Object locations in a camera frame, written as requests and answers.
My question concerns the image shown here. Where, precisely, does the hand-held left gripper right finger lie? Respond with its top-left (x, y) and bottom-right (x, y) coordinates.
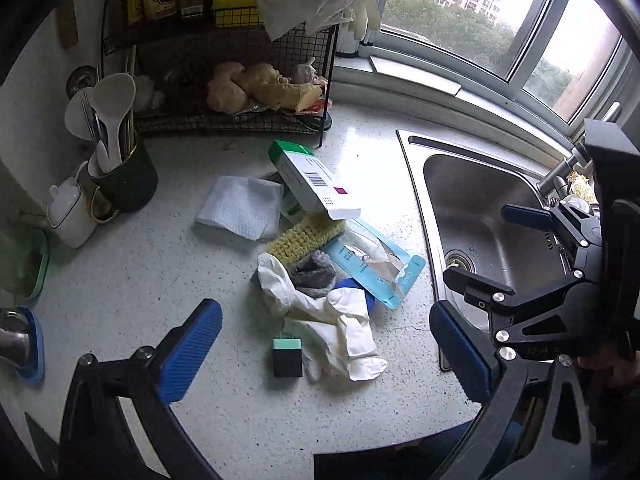
top-left (429, 300), bottom-right (593, 480)

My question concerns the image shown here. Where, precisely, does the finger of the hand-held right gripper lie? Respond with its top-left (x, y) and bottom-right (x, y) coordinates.
top-left (442, 265), bottom-right (608, 361)
top-left (501, 199), bottom-right (601, 261)

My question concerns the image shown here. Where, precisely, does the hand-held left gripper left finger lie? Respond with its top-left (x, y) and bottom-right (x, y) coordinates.
top-left (59, 298), bottom-right (223, 480)

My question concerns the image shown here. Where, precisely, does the black green plug charger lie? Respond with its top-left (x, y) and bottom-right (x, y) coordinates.
top-left (271, 332), bottom-right (304, 379)

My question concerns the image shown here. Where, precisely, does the pale blue clear-window pouch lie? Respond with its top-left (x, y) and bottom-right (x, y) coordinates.
top-left (325, 217), bottom-right (427, 311)

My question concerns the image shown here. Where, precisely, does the white rubber glove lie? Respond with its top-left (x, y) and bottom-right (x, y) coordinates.
top-left (257, 252), bottom-right (388, 383)

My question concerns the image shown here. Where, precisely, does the grey cloth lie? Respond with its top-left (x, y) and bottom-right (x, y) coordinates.
top-left (288, 251), bottom-right (337, 297)

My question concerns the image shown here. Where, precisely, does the yellow bristle brush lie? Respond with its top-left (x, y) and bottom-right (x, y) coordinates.
top-left (265, 212), bottom-right (347, 264)

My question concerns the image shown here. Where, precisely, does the white green cardboard box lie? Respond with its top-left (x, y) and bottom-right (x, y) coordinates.
top-left (267, 140), bottom-right (362, 221)

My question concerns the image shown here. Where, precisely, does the sink drain strainer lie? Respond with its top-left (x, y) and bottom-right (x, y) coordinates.
top-left (444, 249), bottom-right (475, 273)

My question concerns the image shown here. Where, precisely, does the stainless steel sink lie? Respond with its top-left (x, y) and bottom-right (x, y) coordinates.
top-left (396, 129), bottom-right (596, 372)

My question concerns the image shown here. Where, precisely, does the grey kitchen faucet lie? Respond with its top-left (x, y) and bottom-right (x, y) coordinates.
top-left (537, 102), bottom-right (623, 196)

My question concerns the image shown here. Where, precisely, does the yellow cloth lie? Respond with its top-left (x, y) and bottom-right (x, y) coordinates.
top-left (567, 171), bottom-right (598, 206)

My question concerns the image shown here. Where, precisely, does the white folded cloth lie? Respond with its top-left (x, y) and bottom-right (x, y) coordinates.
top-left (195, 175), bottom-right (284, 242)

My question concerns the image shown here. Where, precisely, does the black utensil mug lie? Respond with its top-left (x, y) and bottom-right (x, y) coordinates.
top-left (89, 132), bottom-right (159, 223)

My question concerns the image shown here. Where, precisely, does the green tray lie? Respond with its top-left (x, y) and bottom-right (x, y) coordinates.
top-left (0, 227), bottom-right (51, 303)

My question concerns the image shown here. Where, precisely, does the steel teapot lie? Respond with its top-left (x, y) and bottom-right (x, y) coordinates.
top-left (0, 310), bottom-right (32, 368)

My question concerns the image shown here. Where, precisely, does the white rice paddle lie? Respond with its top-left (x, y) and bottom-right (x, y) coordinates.
top-left (90, 72), bottom-right (137, 173)

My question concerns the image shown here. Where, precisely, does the garlic bulb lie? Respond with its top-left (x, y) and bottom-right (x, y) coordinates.
top-left (291, 57), bottom-right (328, 86)
top-left (132, 75), bottom-right (166, 111)

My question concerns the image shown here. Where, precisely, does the white ladle spoon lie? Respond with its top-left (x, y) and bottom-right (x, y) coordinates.
top-left (64, 86), bottom-right (101, 143)

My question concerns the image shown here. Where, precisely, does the round ginger root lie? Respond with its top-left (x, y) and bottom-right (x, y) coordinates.
top-left (206, 61), bottom-right (247, 112)

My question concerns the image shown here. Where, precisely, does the long ginger root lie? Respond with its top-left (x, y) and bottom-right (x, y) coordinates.
top-left (231, 62), bottom-right (323, 113)

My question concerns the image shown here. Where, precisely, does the crumpled white plastic bag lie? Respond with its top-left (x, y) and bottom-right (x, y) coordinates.
top-left (257, 0), bottom-right (381, 43)

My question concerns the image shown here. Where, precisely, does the brown wooden strip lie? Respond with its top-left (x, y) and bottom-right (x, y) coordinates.
top-left (56, 2), bottom-right (78, 51)

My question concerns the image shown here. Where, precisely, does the window frame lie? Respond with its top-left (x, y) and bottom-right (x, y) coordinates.
top-left (332, 0), bottom-right (640, 161)

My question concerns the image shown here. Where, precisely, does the black wire rack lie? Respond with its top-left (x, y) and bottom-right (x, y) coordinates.
top-left (100, 0), bottom-right (341, 148)

